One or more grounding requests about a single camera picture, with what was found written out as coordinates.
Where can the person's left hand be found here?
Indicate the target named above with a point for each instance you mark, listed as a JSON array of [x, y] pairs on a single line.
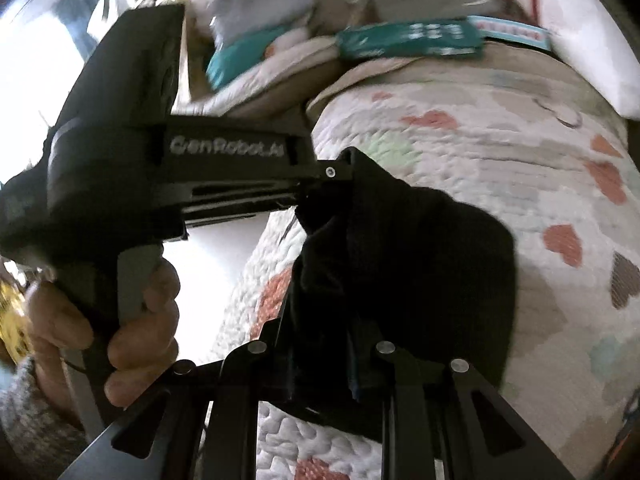
[[145, 340]]

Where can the teal cloth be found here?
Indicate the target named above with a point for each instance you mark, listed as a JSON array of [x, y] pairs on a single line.
[[235, 60]]

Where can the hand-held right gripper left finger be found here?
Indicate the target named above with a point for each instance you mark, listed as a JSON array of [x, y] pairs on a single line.
[[235, 385]]

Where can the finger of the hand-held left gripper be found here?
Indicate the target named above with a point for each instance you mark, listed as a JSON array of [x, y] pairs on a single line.
[[327, 172]]

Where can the stack of plastic-wrapped bedding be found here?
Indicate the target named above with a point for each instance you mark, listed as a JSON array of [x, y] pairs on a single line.
[[250, 5]]

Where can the light blue flat box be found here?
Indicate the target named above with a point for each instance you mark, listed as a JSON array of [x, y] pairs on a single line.
[[510, 32]]

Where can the white paper bag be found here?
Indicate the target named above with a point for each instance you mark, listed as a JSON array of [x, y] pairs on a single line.
[[585, 35]]

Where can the black pants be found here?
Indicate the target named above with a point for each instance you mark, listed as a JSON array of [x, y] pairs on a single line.
[[425, 270]]

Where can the person's left forearm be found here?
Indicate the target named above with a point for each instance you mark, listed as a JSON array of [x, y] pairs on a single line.
[[35, 420]]

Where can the quilted heart print bedspread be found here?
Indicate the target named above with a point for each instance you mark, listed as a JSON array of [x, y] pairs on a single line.
[[475, 135]]

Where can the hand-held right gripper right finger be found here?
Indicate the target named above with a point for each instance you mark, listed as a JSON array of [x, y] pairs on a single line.
[[415, 395]]

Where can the beige padded cushion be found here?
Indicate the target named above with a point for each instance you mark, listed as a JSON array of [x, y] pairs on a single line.
[[280, 77]]

